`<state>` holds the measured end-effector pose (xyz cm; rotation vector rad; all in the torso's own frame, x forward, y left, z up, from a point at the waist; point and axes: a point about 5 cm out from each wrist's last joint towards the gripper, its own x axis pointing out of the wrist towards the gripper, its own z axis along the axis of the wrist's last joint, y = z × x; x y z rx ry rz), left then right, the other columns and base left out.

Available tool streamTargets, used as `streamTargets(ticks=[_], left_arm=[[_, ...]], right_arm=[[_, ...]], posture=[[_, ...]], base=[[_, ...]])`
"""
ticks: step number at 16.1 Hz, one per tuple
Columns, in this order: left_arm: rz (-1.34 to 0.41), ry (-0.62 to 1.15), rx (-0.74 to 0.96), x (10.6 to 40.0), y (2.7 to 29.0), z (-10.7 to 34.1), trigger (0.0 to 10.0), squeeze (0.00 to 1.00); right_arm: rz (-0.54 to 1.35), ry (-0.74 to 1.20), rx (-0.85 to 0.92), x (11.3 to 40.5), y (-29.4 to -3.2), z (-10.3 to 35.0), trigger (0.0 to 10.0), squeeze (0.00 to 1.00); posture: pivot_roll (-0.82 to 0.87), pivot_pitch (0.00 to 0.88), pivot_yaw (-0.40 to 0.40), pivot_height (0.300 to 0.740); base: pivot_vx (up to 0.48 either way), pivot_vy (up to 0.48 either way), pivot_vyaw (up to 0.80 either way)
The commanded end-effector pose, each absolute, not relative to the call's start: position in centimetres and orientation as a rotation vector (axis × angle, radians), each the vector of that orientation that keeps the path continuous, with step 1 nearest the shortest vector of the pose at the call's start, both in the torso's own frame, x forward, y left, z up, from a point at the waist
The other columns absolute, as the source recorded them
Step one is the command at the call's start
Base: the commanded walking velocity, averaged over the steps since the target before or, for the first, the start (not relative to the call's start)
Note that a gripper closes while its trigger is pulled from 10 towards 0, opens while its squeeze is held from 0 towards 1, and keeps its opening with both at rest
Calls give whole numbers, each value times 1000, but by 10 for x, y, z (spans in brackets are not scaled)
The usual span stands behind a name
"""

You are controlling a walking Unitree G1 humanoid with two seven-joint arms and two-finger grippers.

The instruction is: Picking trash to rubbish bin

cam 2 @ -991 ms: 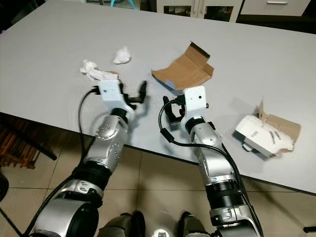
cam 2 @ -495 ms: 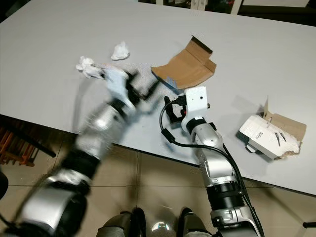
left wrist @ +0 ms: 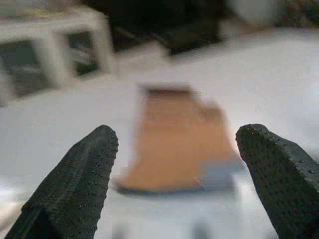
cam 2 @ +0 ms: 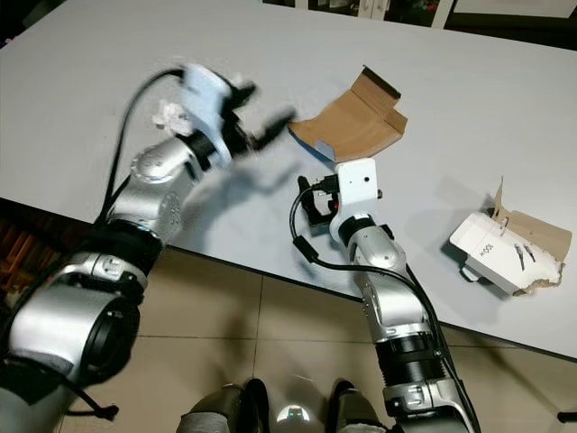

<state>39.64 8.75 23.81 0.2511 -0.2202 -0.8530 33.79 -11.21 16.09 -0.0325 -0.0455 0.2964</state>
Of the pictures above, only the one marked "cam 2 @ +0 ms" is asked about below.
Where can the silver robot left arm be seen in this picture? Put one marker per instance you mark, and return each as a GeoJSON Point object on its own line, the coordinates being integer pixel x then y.
{"type": "Point", "coordinates": [72, 316]}

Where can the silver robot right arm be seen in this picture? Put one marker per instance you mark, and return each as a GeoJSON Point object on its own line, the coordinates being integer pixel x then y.
{"type": "Point", "coordinates": [397, 307]}

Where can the brown cardboard box piece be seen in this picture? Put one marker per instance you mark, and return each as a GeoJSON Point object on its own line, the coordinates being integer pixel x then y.
{"type": "Point", "coordinates": [352, 117]}

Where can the torn white carton box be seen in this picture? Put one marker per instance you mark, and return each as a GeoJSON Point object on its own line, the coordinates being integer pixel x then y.
{"type": "Point", "coordinates": [500, 248]}

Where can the robot right leg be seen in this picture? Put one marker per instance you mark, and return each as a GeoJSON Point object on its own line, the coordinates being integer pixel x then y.
{"type": "Point", "coordinates": [352, 410]}

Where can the robot leg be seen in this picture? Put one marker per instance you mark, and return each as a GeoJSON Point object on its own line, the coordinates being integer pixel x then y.
{"type": "Point", "coordinates": [221, 410]}
{"type": "Point", "coordinates": [352, 410]}

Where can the robot left leg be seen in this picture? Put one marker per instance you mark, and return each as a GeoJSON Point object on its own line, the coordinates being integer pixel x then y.
{"type": "Point", "coordinates": [221, 410]}

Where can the wooden chair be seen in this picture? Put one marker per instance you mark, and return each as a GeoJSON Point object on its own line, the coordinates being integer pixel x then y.
{"type": "Point", "coordinates": [22, 262]}

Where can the white framed cabinet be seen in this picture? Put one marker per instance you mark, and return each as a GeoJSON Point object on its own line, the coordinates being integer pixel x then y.
{"type": "Point", "coordinates": [514, 7]}

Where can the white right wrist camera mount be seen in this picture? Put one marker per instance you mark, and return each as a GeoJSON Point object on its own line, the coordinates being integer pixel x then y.
{"type": "Point", "coordinates": [357, 185]}

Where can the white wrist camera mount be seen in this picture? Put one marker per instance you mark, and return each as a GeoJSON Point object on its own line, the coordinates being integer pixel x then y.
{"type": "Point", "coordinates": [357, 185]}
{"type": "Point", "coordinates": [207, 95]}

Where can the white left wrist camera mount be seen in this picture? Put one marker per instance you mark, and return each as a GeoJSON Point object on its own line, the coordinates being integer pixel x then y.
{"type": "Point", "coordinates": [207, 95]}

